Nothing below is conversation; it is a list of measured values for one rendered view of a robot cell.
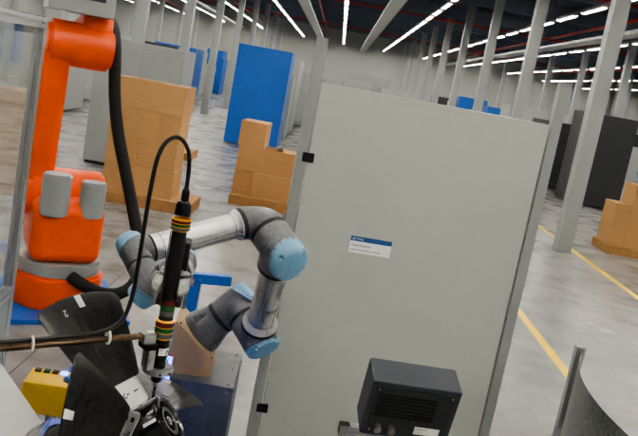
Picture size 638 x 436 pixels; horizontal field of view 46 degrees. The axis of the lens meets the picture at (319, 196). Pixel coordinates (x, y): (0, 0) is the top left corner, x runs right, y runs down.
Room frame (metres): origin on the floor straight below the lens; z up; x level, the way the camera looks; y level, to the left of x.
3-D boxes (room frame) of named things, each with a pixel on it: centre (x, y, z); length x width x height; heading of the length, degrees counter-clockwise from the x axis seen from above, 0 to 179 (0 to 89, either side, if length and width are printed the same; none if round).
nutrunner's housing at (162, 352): (1.64, 0.29, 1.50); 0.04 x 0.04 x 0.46
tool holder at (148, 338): (1.63, 0.30, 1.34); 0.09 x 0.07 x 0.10; 131
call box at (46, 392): (1.97, 0.62, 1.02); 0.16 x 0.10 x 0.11; 96
